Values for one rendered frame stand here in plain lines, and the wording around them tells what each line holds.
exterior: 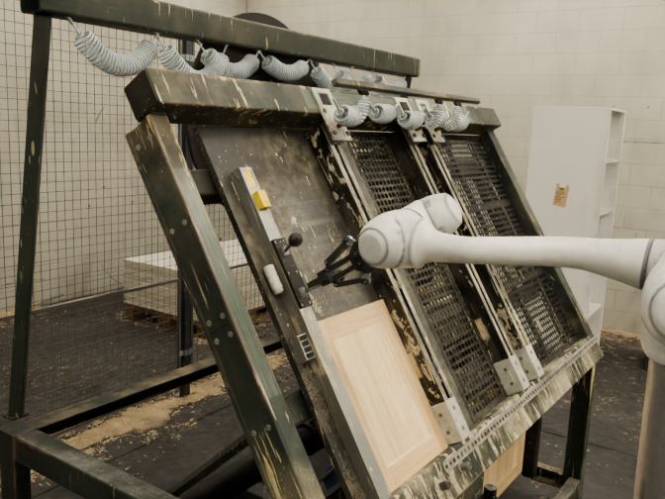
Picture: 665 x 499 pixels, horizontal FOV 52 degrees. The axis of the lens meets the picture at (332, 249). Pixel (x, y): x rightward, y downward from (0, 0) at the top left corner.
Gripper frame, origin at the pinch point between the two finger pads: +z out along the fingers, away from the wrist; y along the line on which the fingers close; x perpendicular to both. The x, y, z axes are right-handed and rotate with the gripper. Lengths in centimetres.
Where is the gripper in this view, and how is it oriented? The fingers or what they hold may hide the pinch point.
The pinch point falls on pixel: (321, 279)
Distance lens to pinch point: 173.3
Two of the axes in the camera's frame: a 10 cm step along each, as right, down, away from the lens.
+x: 5.7, -1.2, 8.1
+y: 4.0, 9.1, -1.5
